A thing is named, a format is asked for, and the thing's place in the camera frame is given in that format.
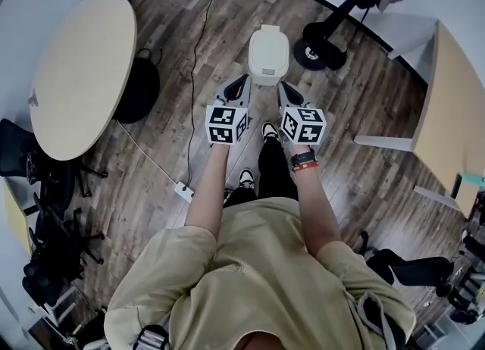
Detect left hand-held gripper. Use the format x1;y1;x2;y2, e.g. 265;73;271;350
205;73;253;148

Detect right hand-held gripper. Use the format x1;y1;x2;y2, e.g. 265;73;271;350
277;80;328;148

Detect white trash bin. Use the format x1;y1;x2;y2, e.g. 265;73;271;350
248;24;290;88

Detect white trash bin lid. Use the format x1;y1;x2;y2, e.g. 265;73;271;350
249;24;289;73

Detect person's right forearm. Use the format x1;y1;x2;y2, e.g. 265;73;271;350
289;146;343;258

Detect person's left forearm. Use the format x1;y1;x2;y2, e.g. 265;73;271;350
184;142;233;245

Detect black and white shoe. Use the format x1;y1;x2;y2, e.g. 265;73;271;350
261;120;281;143
238;167;255;191

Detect black wristwatch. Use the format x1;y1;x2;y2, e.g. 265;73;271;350
290;149;317;167

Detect black trousers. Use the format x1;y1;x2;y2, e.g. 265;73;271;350
223;137;300;208

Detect black bag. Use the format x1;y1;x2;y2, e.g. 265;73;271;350
112;48;161;125

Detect white power strip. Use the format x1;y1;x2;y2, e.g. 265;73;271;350
173;180;196;202

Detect round wooden table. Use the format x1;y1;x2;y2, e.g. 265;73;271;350
29;0;138;161

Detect wooden desk with white legs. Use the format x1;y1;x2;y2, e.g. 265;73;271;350
354;17;485;219

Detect beige shirt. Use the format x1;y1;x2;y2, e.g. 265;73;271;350
104;196;417;350

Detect black office chair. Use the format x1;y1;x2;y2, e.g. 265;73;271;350
0;118;109;198
21;192;106;308
358;230;455;298

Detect black cable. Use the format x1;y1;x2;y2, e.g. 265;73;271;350
184;0;214;191

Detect orange bracelet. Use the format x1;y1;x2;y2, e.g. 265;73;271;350
292;161;321;173

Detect white cable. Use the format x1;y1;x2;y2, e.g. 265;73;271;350
115;118;180;187

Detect grey chest strap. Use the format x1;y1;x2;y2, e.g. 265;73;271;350
135;323;172;350

